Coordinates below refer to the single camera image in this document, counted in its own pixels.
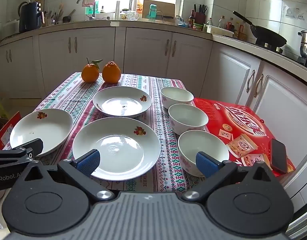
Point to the red carton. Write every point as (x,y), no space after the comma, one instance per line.
(6,132)

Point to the orange without leaf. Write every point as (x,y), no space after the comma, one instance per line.
(111,72)

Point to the black smartphone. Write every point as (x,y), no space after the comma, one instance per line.
(278,155)

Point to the black wok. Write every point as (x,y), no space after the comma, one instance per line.
(268,36)

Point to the gas stove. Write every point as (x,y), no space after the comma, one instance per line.
(301,60)

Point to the patterned tablecloth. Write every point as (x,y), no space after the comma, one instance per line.
(78,97)

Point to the dark sauce bottle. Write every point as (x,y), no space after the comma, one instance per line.
(191,20)

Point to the knife block with knives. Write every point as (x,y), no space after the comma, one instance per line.
(199,16)

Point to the pink cloth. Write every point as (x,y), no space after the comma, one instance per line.
(89,1)

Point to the wooden cutting board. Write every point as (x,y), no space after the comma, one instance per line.
(163,10)

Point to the orange with leafy stem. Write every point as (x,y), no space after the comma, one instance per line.
(89,73)

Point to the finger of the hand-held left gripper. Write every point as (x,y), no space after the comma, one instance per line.
(36,146)

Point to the metal kitchen faucet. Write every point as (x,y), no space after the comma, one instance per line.
(92,8)

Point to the large red printed box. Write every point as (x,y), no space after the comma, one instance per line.
(231,120)

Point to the glass mug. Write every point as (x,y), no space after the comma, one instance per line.
(131,15)

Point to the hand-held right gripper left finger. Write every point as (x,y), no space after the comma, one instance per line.
(89,161)

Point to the black air fryer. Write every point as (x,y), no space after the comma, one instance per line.
(29,17)

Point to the white fruit-print plate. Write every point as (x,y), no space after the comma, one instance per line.
(48,130)
(123,135)
(113,97)

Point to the steel cooking pot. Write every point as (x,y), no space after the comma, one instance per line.
(306,45)

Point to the utensil holder with utensils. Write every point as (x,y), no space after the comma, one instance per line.
(53,17)

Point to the white floral bowl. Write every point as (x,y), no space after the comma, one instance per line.
(193,145)
(176,96)
(187,116)

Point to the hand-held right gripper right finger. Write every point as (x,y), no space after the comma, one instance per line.
(206,163)

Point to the white plastic tray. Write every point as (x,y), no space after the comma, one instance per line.
(219,30)

